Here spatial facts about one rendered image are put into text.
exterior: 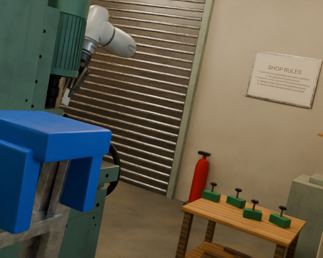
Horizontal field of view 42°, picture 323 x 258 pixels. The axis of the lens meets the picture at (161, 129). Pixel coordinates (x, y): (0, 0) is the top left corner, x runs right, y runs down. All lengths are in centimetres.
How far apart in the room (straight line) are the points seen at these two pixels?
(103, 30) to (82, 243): 87
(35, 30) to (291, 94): 316
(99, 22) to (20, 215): 131
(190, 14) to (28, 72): 338
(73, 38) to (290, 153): 304
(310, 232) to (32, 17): 258
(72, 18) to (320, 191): 231
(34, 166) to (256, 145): 379
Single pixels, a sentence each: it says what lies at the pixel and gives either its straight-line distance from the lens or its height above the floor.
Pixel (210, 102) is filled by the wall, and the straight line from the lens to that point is 444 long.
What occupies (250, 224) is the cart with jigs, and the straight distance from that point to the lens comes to 256.
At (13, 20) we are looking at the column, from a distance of 134.
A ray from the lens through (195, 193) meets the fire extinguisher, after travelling 438.
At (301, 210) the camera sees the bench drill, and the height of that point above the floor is 51.
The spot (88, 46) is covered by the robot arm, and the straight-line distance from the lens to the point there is 181.
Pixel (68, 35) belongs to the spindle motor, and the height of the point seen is 134.
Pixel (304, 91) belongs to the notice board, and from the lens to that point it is 420.
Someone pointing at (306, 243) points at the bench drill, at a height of 28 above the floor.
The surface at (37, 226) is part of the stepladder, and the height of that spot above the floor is 98.
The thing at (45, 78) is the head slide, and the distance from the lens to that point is 150.
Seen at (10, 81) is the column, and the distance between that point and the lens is 135.
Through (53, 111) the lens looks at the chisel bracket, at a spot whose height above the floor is 106.
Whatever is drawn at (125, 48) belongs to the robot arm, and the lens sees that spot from 191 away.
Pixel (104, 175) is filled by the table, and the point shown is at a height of 87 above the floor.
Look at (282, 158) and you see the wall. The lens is 425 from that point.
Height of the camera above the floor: 126
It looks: 7 degrees down
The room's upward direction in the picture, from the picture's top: 11 degrees clockwise
